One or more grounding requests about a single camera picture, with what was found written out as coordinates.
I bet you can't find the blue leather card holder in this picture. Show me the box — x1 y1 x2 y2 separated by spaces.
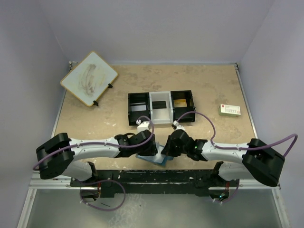
136 142 174 167

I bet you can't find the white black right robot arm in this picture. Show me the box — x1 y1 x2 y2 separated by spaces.
161 129 285 187

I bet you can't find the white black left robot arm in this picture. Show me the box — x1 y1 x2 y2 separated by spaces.
33 130 163 181

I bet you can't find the white card in tray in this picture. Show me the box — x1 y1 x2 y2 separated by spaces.
131 105 146 112

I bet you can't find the gold card in tray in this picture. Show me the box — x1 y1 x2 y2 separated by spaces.
173 99 188 108

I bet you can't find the black card in tray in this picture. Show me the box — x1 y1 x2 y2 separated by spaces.
152 101 167 109

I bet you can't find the small white card box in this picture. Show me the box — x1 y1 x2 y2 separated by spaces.
218 104 241 117

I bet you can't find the black and white tray organizer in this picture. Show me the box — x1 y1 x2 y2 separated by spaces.
128 90 195 126

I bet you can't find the black whiteboard stand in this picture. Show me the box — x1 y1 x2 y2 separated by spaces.
93 83 113 106

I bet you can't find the yellow-framed whiteboard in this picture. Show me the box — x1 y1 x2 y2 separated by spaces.
60 51 118 107

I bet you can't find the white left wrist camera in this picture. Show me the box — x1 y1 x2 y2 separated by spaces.
136 120 152 133

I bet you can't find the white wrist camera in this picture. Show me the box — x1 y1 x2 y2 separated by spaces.
136 120 152 133
171 120 185 131

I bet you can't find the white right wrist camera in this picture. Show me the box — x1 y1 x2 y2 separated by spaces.
171 120 185 131

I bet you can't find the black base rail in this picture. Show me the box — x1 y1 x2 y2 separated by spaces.
70 169 239 198

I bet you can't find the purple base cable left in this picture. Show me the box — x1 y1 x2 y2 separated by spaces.
79 179 126 211

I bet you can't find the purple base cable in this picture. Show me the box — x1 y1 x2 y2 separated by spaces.
212 178 240 205
79 179 126 211

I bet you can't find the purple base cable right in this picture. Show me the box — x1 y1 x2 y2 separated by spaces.
212 178 240 205

